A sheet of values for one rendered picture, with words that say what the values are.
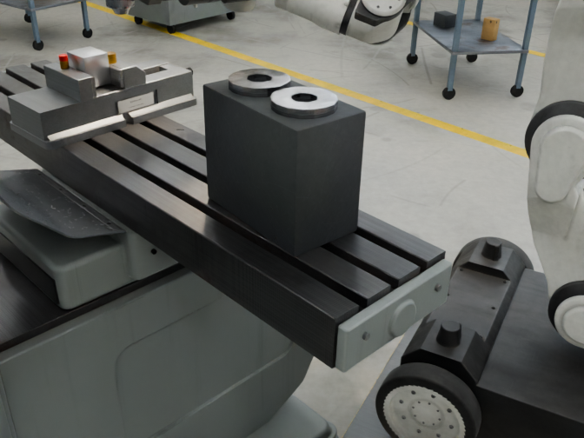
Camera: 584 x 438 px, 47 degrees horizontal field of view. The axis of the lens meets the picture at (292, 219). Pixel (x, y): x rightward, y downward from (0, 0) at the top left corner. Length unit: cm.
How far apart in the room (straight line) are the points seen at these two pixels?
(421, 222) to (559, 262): 167
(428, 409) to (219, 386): 46
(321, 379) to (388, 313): 128
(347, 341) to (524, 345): 70
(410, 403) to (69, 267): 69
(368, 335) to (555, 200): 52
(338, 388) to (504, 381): 84
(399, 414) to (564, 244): 45
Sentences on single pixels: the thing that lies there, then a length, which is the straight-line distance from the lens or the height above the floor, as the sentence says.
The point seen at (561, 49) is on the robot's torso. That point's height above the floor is 117.
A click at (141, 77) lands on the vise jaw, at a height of 104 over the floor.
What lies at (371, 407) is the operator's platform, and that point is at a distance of 151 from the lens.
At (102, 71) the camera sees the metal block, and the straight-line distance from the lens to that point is 136.
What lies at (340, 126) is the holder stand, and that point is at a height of 114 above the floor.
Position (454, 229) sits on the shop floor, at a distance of 298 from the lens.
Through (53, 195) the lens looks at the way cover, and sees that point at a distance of 128.
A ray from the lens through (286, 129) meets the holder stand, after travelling 86.
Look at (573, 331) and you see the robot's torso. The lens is 139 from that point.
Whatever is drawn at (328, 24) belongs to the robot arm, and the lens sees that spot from 125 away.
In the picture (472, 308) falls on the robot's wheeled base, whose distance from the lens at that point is 150.
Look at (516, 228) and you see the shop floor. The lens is 307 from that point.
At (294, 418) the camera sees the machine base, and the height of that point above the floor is 20.
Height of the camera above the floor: 147
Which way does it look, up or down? 30 degrees down
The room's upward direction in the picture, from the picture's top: 1 degrees clockwise
